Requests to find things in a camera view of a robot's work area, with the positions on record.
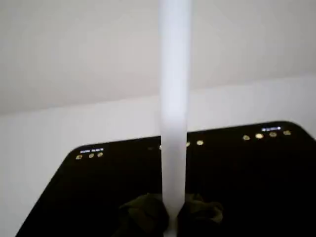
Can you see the black cloth-covered gripper finger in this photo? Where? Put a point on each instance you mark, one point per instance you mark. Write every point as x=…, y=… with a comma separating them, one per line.
x=200, y=214
x=145, y=214

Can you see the white stylus pen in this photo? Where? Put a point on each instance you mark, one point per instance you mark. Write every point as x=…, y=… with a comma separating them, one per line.
x=174, y=98

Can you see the black glass induction cooktop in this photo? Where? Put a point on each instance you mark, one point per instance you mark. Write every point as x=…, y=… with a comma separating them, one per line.
x=247, y=187

